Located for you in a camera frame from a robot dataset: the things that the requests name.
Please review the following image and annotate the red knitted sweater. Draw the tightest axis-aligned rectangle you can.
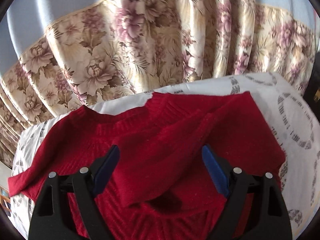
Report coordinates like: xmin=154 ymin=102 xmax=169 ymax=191
xmin=8 ymin=92 xmax=285 ymax=239

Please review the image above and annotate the blue floral curtain right panel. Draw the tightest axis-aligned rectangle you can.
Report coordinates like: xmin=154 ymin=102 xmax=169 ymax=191
xmin=1 ymin=0 xmax=319 ymax=167

